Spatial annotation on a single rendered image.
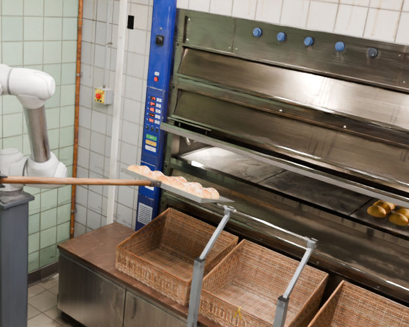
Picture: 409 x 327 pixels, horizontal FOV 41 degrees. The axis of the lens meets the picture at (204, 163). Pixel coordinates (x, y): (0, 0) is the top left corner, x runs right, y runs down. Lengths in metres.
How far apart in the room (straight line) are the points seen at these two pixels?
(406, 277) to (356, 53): 1.14
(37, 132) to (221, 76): 1.07
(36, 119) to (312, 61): 1.43
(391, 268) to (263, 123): 1.02
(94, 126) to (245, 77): 1.32
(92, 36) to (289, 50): 1.49
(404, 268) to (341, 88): 0.96
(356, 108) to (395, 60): 0.29
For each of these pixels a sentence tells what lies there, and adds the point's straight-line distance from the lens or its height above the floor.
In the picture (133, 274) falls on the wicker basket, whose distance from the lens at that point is 3.26.
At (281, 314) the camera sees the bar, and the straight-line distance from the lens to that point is 2.58.
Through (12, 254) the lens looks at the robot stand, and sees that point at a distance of 3.32.
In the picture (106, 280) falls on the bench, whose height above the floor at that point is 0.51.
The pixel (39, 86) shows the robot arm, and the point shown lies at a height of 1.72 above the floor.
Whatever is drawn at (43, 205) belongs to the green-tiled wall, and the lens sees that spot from 4.10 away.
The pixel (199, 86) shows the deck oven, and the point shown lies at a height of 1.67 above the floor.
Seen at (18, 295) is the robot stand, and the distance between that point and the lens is 3.49.
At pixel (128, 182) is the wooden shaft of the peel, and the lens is 2.65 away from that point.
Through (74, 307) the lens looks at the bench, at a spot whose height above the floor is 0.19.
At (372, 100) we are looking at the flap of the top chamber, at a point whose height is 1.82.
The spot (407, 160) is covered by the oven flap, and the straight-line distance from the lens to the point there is 2.78.
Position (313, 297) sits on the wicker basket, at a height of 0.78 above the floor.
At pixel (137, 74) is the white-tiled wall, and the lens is 3.58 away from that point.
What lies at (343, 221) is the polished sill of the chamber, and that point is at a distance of 2.96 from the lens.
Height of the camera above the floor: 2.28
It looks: 19 degrees down
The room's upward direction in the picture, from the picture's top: 7 degrees clockwise
